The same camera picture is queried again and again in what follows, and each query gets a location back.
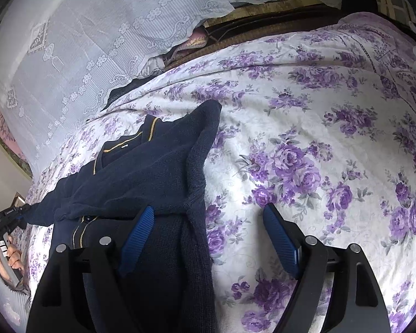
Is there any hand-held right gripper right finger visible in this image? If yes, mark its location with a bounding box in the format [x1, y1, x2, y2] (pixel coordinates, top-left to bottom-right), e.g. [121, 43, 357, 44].
[263, 202, 393, 333]

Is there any person's left forearm grey sleeve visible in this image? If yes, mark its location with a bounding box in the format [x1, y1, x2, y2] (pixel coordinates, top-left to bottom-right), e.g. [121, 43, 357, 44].
[0, 271, 32, 333]

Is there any navy knit sweater yellow trim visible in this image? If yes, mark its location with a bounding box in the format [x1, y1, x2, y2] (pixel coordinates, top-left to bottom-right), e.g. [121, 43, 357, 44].
[21, 99, 223, 333]

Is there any pink striped cloth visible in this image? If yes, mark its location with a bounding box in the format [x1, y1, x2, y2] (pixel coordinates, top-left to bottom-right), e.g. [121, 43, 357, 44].
[175, 28, 209, 58]

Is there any person's left hand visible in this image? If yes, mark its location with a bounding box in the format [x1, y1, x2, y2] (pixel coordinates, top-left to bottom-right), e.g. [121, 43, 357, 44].
[0, 235, 26, 282]

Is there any purple floral bedsheet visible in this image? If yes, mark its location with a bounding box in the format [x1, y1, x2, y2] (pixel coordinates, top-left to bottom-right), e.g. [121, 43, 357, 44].
[19, 11, 416, 333]

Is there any white pillow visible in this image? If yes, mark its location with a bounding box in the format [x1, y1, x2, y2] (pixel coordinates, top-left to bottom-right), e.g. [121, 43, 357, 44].
[0, 0, 342, 167]

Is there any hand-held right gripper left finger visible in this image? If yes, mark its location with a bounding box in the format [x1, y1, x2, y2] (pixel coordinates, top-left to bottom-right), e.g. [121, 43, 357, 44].
[26, 206, 156, 333]

